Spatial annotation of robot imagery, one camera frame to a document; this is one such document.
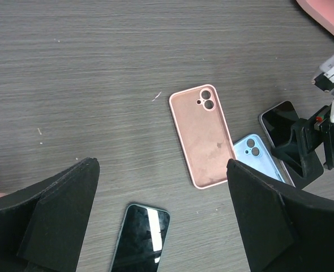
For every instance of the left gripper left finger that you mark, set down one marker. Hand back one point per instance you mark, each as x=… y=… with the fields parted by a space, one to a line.
x=42 y=227

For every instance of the black phone silver edge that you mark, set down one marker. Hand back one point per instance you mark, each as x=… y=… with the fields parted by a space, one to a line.
x=289 y=135

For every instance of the pink phone case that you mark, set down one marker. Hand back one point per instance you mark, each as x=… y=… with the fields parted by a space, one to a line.
x=203 y=134

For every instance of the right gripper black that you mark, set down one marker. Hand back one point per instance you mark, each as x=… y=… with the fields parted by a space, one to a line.
x=323 y=133

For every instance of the pink three-tier shelf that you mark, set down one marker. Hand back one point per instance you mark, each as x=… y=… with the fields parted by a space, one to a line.
x=322 y=11

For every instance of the blue phone case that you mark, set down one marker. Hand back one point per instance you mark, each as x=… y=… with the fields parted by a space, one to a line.
x=251 y=151

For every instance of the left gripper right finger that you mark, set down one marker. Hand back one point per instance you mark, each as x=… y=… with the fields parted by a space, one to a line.
x=282 y=228

